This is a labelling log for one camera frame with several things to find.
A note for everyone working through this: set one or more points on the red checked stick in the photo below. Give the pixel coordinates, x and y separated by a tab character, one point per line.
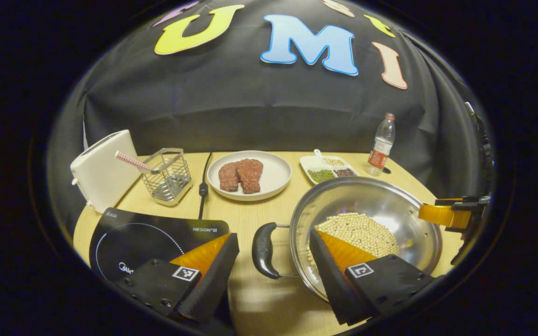
131	160

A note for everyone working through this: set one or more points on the pile of dark red beans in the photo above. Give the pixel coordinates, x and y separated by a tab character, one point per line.
345	172

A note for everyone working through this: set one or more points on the pile of soybeans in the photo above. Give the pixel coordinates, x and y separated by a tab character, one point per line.
362	228

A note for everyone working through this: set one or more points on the clear bottle with red label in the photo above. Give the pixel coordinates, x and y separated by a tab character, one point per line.
381	149

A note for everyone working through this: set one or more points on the brown meat piece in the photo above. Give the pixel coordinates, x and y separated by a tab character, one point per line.
228	177
251	175

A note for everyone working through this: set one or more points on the pile of pale yellow beans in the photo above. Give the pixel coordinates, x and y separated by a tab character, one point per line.
334	162

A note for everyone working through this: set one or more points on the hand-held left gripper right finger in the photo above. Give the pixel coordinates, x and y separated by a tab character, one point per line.
334	284

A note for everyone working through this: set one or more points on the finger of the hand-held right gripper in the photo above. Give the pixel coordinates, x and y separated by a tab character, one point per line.
442	215
474	202

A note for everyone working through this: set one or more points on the pile of green beans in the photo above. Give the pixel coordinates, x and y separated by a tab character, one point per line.
321	176

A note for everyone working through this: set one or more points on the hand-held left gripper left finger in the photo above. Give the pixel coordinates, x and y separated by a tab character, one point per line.
210	280

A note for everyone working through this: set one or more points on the white divided dish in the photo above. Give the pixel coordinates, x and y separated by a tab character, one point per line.
308	163

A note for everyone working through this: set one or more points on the stainless steel pot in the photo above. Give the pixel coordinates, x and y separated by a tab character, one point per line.
357	196

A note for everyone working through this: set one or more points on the white round plate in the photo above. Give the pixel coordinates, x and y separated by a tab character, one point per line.
276	175

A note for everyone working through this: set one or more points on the black backdrop cloth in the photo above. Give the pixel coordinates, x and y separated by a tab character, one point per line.
250	107

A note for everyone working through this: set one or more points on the black induction cooktop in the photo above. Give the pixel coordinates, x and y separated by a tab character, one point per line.
133	242

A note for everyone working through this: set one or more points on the white toaster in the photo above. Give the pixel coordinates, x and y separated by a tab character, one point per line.
103	172

